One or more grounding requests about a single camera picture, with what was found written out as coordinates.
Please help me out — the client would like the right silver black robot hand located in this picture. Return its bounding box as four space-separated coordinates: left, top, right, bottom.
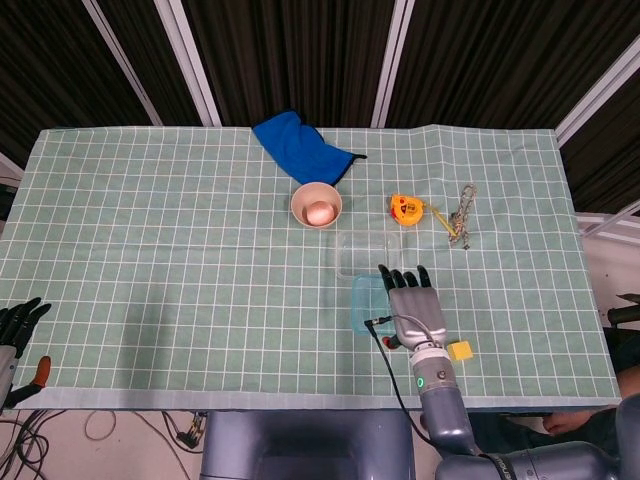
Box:
378 263 449 352

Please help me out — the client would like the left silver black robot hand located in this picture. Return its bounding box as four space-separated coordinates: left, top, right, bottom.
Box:
0 297 53 409

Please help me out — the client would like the blue plastic lid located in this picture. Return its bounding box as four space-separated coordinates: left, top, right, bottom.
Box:
351 273 396 337

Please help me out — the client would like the transparent plastic container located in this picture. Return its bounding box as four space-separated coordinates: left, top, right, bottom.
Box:
333 229 404 281

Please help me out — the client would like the yellow cube block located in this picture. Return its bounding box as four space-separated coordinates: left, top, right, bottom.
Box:
446 339 475 362

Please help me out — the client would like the orange tape measure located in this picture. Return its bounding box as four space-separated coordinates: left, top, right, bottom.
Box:
389 193 460 237

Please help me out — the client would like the pink egg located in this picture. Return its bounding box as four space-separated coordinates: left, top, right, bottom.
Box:
305 200 335 226

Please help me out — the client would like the green checked tablecloth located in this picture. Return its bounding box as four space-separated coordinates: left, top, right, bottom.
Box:
0 124 624 412

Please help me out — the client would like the bystander dark trouser leg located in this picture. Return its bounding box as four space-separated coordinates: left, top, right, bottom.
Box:
469 409 624 456

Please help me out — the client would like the beige bowl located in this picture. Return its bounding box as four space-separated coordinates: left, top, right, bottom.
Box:
290 182 344 230

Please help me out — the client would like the grey robot torso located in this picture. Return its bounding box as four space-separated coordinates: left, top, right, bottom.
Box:
199 410 416 480

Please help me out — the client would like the blue cloth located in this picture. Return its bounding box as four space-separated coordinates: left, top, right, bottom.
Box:
251 110 368 186

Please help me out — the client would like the black yellow power plug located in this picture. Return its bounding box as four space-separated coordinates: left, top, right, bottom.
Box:
175 410 209 447

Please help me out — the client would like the black chair part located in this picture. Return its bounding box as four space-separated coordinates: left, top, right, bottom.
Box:
607 293 640 329

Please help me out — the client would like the black pleated curtain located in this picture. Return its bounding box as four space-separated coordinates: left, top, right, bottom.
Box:
0 0 640 214

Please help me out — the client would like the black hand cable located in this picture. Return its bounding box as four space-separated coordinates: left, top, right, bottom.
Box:
363 314 489 459

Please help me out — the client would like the braided rope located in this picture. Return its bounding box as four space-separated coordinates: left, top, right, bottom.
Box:
446 183 478 251

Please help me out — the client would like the black floor cable bundle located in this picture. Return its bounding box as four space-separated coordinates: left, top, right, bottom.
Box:
0 409 69 480

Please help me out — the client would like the white frame corner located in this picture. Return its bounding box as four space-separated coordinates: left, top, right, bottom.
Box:
0 152 24 184

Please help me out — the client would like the white metal rail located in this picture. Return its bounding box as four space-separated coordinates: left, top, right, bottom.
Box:
574 199 640 246

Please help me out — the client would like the wide white frame post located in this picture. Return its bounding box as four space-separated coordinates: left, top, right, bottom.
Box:
371 0 427 129
153 0 222 127
553 33 640 149

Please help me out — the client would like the thin white frame post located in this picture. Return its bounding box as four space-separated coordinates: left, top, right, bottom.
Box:
81 0 165 126

